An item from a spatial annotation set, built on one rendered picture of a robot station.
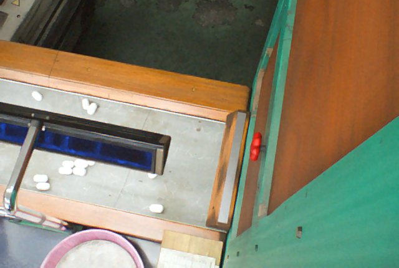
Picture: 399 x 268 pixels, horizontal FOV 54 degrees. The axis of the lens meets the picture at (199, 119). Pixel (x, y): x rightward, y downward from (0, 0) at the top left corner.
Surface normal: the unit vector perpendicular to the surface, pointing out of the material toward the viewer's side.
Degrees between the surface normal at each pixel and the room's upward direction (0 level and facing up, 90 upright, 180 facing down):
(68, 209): 0
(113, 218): 0
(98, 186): 0
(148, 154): 58
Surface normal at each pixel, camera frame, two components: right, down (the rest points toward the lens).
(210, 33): 0.01, -0.36
